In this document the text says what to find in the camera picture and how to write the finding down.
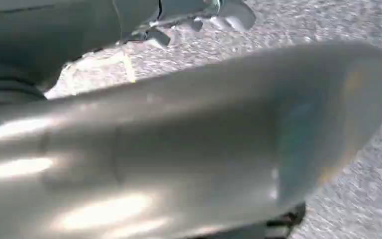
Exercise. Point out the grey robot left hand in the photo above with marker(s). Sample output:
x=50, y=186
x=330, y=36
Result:
x=164, y=148

